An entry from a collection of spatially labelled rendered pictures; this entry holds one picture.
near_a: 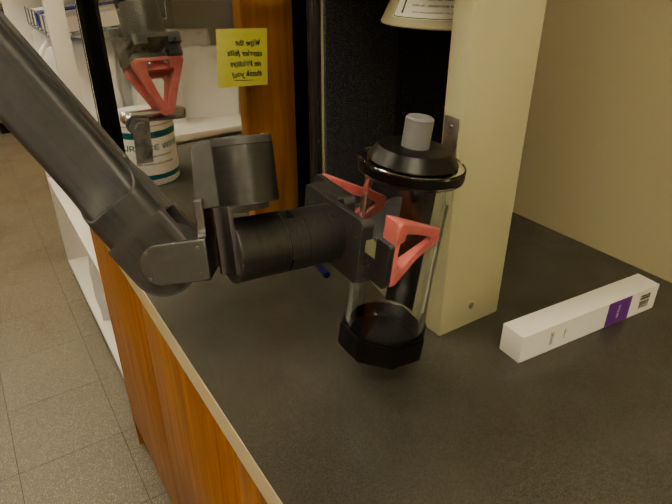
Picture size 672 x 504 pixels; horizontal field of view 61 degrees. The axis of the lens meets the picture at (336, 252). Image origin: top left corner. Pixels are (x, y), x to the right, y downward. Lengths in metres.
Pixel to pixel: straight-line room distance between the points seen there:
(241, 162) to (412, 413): 0.35
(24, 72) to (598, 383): 0.68
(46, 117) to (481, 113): 0.44
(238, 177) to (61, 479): 1.61
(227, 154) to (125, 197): 0.09
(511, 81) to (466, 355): 0.34
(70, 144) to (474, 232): 0.47
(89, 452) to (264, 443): 1.44
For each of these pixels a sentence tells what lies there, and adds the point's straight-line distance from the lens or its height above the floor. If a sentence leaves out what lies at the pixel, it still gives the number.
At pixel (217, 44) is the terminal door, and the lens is 0.81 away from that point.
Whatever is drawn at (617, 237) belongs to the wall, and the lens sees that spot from 1.09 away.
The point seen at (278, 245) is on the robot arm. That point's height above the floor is 1.17.
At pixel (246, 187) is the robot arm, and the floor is 1.23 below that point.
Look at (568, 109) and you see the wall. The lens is 1.10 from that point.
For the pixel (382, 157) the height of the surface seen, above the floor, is 1.23.
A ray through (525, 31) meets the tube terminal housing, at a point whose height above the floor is 1.32.
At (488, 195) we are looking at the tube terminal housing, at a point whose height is 1.13.
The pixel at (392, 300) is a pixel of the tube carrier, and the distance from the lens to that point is 0.59.
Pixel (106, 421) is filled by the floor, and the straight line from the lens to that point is 2.13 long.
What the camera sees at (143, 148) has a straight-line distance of 0.78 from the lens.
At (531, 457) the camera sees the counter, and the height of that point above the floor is 0.94.
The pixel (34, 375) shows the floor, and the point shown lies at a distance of 2.43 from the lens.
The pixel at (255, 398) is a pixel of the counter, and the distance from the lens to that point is 0.69.
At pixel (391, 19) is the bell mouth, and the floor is 1.32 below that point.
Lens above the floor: 1.40
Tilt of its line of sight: 28 degrees down
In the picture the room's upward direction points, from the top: straight up
